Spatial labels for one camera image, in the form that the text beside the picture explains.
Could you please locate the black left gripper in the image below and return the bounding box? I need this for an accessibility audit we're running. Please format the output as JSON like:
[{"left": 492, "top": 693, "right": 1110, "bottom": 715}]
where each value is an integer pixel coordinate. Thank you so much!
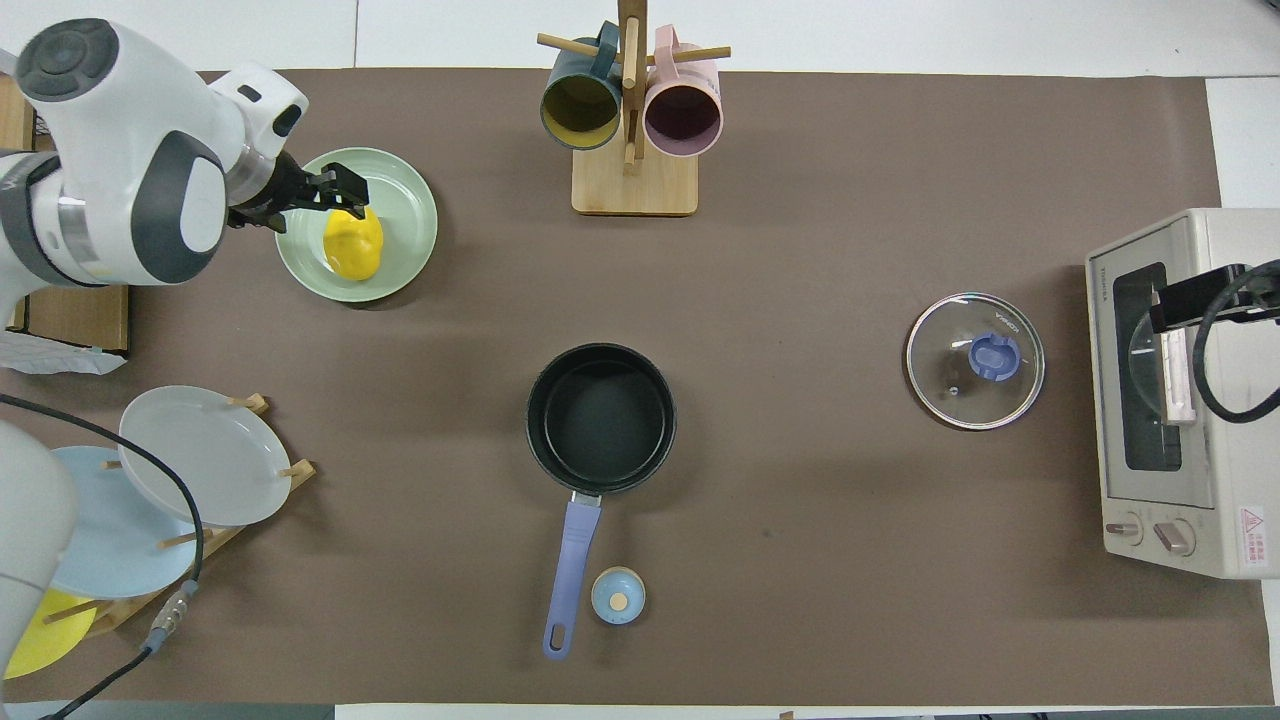
[{"left": 228, "top": 150, "right": 371, "bottom": 233}]

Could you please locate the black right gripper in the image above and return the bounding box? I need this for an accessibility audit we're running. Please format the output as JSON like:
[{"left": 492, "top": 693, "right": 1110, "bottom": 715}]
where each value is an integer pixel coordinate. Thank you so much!
[{"left": 1148, "top": 260, "right": 1280, "bottom": 336}]

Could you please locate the yellow potato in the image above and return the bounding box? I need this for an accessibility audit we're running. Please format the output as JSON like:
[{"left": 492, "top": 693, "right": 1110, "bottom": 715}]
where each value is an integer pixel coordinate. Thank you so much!
[{"left": 322, "top": 205, "right": 385, "bottom": 281}]

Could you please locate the glass lid blue knob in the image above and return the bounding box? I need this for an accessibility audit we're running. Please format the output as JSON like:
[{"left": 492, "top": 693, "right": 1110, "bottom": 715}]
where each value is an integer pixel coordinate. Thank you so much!
[{"left": 905, "top": 292, "right": 1046, "bottom": 432}]

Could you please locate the green plate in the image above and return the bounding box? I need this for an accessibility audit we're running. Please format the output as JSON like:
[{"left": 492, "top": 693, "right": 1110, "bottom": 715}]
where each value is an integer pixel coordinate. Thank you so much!
[{"left": 275, "top": 147, "right": 439, "bottom": 304}]

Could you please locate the grey plate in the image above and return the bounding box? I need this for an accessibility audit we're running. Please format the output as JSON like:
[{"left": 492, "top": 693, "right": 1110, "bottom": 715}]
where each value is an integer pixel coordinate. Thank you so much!
[{"left": 118, "top": 386, "right": 293, "bottom": 528}]

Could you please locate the wooden plate rack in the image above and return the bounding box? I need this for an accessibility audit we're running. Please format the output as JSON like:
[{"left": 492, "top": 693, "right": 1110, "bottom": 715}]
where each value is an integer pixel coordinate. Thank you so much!
[{"left": 40, "top": 393, "right": 317, "bottom": 638}]

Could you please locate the light blue plate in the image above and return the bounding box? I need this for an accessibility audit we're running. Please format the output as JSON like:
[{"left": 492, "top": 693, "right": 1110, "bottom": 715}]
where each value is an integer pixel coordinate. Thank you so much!
[{"left": 45, "top": 446, "right": 201, "bottom": 601}]

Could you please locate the yellow plate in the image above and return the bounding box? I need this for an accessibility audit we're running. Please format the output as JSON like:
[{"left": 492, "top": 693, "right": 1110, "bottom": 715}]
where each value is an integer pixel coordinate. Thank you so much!
[{"left": 5, "top": 590, "right": 98, "bottom": 681}]

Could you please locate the beige toaster oven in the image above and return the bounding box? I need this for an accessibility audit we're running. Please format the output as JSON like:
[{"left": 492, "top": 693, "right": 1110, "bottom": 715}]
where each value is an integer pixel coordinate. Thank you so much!
[{"left": 1085, "top": 208, "right": 1280, "bottom": 581}]

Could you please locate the teal mug yellow inside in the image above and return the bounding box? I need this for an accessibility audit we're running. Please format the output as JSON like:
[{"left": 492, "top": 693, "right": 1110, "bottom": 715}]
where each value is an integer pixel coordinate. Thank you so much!
[{"left": 540, "top": 22, "right": 623, "bottom": 151}]

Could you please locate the wooden mug tree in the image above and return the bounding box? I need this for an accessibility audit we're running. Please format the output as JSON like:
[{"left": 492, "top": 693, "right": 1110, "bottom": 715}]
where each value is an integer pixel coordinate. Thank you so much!
[{"left": 537, "top": 0, "right": 732, "bottom": 217}]

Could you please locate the brown wooden board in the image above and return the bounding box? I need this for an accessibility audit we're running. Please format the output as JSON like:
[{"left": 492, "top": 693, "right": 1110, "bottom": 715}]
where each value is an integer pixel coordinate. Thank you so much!
[{"left": 28, "top": 285, "right": 133, "bottom": 356}]

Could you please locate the white crumpled paper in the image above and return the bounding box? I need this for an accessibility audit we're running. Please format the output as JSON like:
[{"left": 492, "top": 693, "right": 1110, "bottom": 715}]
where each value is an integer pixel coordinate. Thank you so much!
[{"left": 0, "top": 330, "right": 128, "bottom": 376}]

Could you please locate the pink mug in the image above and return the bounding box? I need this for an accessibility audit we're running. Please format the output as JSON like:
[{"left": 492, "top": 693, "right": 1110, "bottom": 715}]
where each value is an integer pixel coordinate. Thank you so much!
[{"left": 644, "top": 25, "right": 723, "bottom": 158}]

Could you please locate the brown table mat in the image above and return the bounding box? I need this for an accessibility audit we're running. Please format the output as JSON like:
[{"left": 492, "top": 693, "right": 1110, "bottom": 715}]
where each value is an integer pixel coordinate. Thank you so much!
[{"left": 0, "top": 68, "right": 1276, "bottom": 706}]

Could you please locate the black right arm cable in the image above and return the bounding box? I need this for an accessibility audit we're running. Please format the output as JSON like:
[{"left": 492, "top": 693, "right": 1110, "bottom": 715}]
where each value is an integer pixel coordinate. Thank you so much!
[{"left": 1192, "top": 262, "right": 1280, "bottom": 423}]

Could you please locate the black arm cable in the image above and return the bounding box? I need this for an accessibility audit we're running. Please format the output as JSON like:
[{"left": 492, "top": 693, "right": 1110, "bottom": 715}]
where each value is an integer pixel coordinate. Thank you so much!
[
  {"left": 0, "top": 393, "right": 206, "bottom": 720},
  {"left": 1192, "top": 262, "right": 1280, "bottom": 423}
]

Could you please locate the dark blue pot purple handle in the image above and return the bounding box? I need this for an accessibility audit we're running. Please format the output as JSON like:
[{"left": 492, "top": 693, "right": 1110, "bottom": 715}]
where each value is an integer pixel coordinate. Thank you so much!
[{"left": 526, "top": 343, "right": 678, "bottom": 661}]

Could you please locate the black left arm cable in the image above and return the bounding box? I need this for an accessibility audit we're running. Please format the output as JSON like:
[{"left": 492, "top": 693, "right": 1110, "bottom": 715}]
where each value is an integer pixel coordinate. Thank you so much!
[{"left": 0, "top": 393, "right": 206, "bottom": 720}]

